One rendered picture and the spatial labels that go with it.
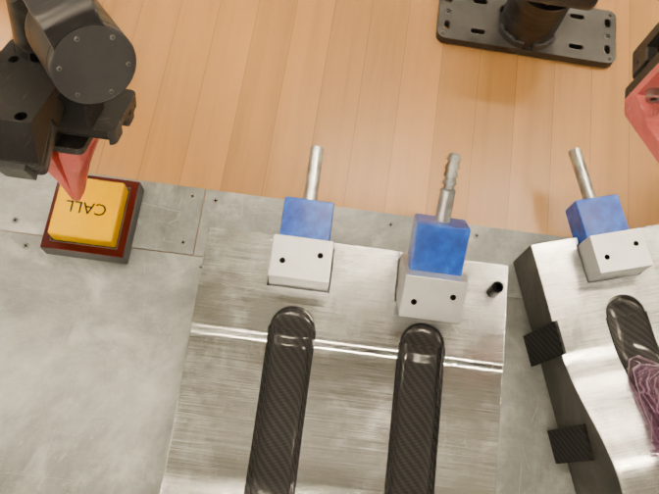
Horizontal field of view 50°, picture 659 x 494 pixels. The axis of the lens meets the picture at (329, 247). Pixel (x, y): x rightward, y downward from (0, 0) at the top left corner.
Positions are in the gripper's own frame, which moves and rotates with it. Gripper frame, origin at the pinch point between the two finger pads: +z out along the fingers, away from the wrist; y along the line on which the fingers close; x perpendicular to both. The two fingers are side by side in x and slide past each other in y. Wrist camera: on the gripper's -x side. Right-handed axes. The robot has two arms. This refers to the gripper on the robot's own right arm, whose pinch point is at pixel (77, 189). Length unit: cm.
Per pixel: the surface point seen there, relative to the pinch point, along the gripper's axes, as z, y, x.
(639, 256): -2, 51, -1
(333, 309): 1.6, 24.2, -8.8
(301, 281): -0.8, 21.2, -8.5
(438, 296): -2.4, 32.1, -9.7
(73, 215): 3.2, -0.8, 0.0
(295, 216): -3.1, 19.9, -3.1
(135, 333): 11.0, 6.4, -6.7
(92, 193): 2.0, 0.5, 2.0
